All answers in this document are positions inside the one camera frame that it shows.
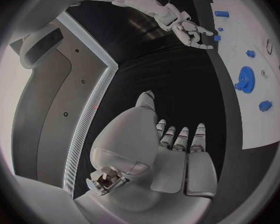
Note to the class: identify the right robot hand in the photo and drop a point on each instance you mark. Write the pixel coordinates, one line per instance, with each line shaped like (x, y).
(193, 34)

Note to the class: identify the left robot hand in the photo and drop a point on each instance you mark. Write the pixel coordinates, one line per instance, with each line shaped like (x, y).
(135, 143)

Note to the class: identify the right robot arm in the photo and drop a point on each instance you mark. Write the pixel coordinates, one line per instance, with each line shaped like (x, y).
(140, 0)

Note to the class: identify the white task board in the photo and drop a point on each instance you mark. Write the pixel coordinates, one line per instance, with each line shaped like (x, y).
(252, 63)

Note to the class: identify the blue cylinder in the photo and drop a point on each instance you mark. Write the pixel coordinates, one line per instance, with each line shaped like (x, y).
(221, 14)

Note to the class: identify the blue plug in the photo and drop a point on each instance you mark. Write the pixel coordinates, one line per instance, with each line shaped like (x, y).
(250, 53)

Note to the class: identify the blue gear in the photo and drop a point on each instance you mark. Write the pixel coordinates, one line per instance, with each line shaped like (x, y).
(246, 79)

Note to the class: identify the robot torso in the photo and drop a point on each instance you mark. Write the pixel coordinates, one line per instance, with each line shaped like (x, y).
(60, 89)

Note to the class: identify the blue hexagonal block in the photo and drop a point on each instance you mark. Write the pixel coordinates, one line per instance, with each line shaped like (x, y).
(265, 106)

